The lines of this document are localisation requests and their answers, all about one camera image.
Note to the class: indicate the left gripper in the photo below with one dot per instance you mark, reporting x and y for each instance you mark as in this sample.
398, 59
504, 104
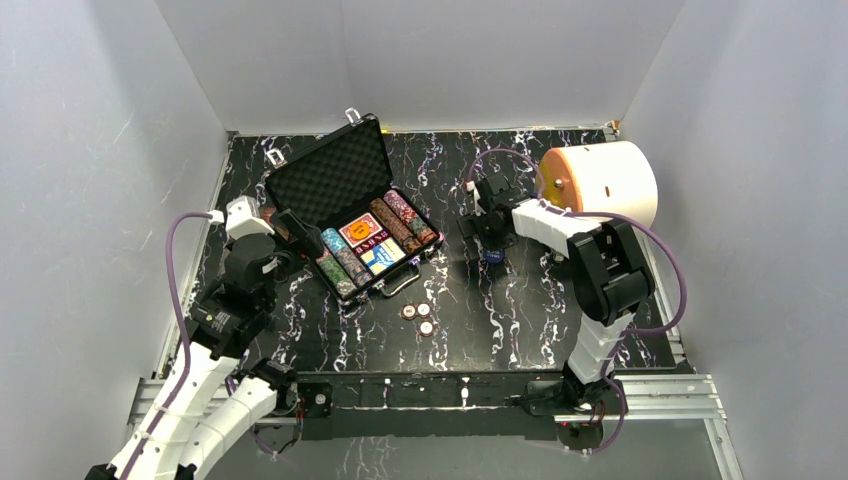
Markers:
291, 229

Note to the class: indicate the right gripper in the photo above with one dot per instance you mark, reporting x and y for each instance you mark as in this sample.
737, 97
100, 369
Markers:
470, 225

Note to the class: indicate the blue blind button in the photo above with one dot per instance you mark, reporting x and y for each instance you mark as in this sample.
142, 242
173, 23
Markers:
494, 256

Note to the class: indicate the yellow dealer button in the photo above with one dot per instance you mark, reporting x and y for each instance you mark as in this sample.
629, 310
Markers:
360, 230

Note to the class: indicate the red playing card deck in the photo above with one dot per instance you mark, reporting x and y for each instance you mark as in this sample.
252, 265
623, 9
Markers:
345, 230

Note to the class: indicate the blue playing card deck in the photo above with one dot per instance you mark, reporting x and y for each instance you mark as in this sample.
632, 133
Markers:
379, 255

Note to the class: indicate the brown poker chip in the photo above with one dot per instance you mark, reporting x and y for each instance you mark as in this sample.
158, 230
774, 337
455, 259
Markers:
410, 312

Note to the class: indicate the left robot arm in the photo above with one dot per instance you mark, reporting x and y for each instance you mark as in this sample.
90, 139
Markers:
207, 403

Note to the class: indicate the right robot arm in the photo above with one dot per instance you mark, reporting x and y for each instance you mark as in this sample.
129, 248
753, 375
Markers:
609, 274

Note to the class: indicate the dark book with orange cover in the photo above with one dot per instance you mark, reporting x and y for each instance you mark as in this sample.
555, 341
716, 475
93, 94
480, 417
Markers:
270, 216

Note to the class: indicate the red green chip row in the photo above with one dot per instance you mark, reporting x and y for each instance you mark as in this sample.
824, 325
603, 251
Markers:
336, 274

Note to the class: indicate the black poker chip case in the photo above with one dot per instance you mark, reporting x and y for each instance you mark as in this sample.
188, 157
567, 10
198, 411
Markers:
332, 181

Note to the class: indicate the blue grey chip row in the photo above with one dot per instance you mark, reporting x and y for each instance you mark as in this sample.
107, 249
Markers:
338, 247

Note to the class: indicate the brown chip row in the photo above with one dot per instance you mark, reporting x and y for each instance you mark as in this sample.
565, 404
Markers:
396, 227

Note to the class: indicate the white orange cylindrical drum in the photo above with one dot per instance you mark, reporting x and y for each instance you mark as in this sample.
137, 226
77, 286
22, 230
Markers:
606, 177

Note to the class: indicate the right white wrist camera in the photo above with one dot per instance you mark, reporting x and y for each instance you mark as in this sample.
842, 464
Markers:
473, 195

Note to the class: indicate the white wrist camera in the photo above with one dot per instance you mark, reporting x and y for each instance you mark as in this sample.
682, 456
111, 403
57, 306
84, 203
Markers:
473, 195
241, 217

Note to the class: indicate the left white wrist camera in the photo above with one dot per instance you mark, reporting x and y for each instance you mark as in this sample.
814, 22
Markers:
241, 217

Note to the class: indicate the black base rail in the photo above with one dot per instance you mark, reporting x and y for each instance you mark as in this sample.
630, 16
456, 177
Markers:
454, 404

